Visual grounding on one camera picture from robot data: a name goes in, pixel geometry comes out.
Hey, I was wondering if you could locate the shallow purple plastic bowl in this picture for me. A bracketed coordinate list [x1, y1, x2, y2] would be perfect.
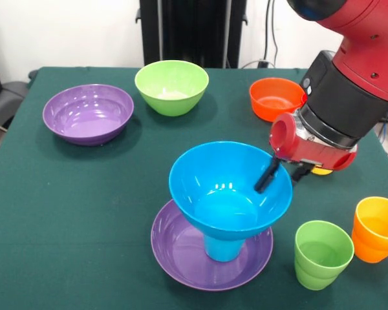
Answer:
[151, 198, 274, 291]

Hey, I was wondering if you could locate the orange plastic cup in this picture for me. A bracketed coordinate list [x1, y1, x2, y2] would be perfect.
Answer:
[351, 196, 388, 264]

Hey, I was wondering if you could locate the green plastic cup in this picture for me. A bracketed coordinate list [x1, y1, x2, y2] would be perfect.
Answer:
[294, 220, 355, 291]

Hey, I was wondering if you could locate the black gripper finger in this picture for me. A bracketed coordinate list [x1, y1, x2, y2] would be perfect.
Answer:
[290, 161, 314, 185]
[253, 156, 281, 194]

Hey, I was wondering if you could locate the deep purple plastic bowl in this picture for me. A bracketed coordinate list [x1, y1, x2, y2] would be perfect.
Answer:
[42, 84, 135, 147]

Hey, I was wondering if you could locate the green plastic bowl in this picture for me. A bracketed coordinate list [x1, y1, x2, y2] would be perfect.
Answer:
[135, 60, 210, 117]

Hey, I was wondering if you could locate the dark green tablecloth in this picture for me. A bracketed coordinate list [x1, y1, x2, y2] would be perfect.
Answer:
[0, 67, 388, 310]

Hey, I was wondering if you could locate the orange-red plastic bowl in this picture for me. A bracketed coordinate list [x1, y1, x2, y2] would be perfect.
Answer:
[249, 77, 306, 123]

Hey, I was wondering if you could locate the blue plastic bowl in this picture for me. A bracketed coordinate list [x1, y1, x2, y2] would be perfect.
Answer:
[167, 141, 294, 242]

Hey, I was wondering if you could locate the black wall cable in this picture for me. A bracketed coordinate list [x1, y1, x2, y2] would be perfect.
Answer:
[264, 0, 281, 68]

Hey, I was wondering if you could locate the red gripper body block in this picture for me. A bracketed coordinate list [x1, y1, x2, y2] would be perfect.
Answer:
[268, 112, 358, 172]

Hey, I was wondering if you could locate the blue plastic cup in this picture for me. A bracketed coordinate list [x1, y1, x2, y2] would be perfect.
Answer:
[202, 234, 246, 262]

